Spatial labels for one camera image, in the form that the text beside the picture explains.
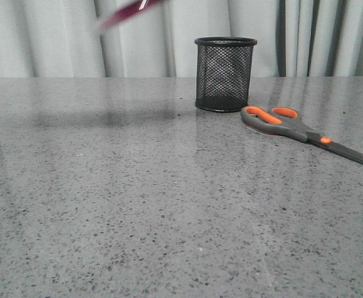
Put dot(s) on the grey orange scissors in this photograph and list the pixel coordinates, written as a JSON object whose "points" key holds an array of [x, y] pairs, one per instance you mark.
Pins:
{"points": [[287, 122]]}

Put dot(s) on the pink pen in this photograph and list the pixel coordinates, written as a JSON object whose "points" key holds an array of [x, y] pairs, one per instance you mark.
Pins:
{"points": [[126, 12]]}

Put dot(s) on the black mesh pen holder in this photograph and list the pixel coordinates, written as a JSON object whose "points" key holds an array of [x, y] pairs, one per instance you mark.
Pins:
{"points": [[223, 73]]}

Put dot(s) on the grey curtain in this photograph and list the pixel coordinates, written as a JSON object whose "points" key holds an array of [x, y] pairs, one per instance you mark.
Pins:
{"points": [[295, 38]]}

